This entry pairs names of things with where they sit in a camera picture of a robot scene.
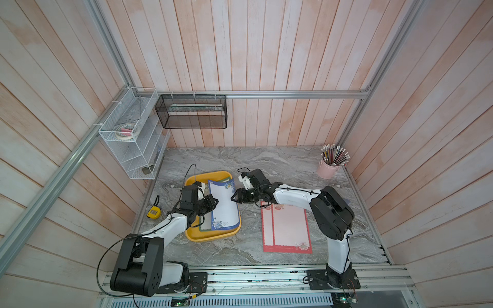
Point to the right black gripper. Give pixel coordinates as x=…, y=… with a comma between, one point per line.
x=241, y=196

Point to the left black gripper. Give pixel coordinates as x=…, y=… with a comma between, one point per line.
x=209, y=199

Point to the yellow plastic storage tray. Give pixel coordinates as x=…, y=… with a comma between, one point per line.
x=193, y=233

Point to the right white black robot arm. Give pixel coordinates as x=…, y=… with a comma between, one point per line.
x=333, y=215

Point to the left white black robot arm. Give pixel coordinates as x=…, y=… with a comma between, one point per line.
x=140, y=267

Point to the stack of coloured stationery paper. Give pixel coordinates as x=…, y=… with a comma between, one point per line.
x=206, y=226

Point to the yellow tape measure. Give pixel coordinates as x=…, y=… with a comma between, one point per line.
x=155, y=211

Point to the pink pencil cup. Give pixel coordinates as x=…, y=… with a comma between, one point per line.
x=326, y=171

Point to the bundle of pencils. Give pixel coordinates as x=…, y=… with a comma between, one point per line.
x=335, y=155

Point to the tape roll on shelf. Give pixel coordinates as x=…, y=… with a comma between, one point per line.
x=127, y=131

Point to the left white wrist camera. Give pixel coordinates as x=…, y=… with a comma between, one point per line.
x=201, y=189

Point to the white wire wall shelf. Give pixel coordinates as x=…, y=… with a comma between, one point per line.
x=139, y=157

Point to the black mesh wall basket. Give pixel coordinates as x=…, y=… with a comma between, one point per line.
x=192, y=111

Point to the horizontal aluminium frame bar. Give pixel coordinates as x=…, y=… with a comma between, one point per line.
x=324, y=94

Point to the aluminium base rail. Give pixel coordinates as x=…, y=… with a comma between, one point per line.
x=293, y=279

